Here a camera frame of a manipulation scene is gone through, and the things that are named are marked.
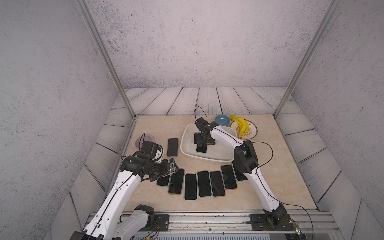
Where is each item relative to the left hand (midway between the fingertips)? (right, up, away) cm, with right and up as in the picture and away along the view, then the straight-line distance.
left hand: (173, 171), depth 73 cm
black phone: (-5, +8, +29) cm, 30 cm away
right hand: (+14, +11, +30) cm, 35 cm away
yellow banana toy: (+45, +23, +34) cm, 61 cm away
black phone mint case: (+15, +7, +28) cm, 33 cm away
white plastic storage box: (+26, +5, +24) cm, 36 cm away
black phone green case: (+16, -13, +11) cm, 23 cm away
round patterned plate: (+52, +18, +37) cm, 66 cm away
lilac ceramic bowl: (-27, +12, +29) cm, 42 cm away
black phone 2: (+30, -8, +15) cm, 34 cm away
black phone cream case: (+8, -12, +12) cm, 19 cm away
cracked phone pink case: (0, -11, +14) cm, 18 cm away
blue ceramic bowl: (+31, +26, +42) cm, 59 cm away
